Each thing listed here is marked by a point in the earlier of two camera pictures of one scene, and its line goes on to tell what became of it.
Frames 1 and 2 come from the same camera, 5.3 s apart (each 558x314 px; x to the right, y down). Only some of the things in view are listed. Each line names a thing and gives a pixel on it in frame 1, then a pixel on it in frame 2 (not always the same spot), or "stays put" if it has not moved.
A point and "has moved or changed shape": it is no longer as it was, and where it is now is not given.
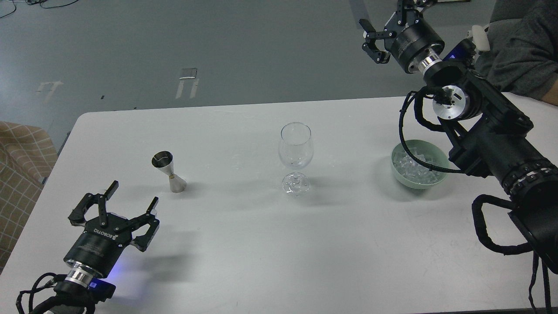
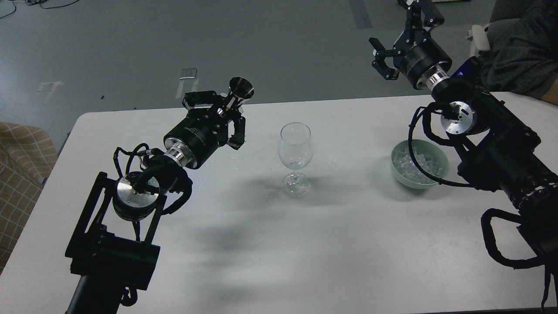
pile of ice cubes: [413, 170] stays put
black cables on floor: [30, 2] stays put
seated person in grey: [523, 58] stays put
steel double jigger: [163, 160] has moved or changed shape
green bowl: [409, 174] stays put
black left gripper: [100, 246] -> [196, 137]
